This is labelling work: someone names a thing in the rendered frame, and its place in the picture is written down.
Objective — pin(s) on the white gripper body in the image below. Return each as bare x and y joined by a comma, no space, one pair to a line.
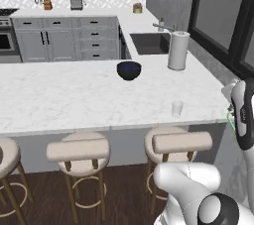
228,90

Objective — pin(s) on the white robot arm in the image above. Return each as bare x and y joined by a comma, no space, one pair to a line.
188,182

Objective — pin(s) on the clear glass cup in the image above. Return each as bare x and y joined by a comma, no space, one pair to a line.
177,108

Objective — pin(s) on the white paper towel roll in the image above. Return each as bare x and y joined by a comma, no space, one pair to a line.
178,52

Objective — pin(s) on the beige wooden bar stool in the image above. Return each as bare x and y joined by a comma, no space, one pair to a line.
180,142
79,151
7,156

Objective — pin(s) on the black framed window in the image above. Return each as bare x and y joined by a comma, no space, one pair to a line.
225,11

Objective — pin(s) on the silver tap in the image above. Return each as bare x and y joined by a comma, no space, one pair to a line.
163,25

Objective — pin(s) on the dark sink basin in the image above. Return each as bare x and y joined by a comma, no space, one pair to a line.
149,44

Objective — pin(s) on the dark blue bowl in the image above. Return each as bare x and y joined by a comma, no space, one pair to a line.
129,69

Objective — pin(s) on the golden yellow jar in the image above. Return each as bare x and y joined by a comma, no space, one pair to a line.
137,8

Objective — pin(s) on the grey base cupboard run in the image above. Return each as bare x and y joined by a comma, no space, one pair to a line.
66,39

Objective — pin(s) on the brown knife block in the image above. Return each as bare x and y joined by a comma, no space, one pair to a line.
48,4

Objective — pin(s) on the steel oven with hob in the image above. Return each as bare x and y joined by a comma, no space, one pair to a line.
6,37

